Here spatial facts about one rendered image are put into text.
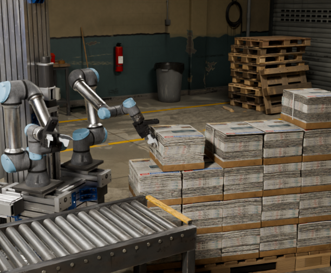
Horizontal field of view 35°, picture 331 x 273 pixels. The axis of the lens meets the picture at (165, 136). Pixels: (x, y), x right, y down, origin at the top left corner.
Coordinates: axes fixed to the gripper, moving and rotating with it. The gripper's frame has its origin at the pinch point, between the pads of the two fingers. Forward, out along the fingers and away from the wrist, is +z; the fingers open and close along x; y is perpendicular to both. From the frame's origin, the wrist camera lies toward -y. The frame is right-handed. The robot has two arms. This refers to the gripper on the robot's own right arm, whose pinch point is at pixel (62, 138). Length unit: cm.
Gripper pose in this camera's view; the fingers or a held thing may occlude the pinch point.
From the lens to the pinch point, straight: 270.9
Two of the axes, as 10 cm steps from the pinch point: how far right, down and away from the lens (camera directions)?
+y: -1.1, 9.8, 1.6
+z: 6.5, 1.9, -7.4
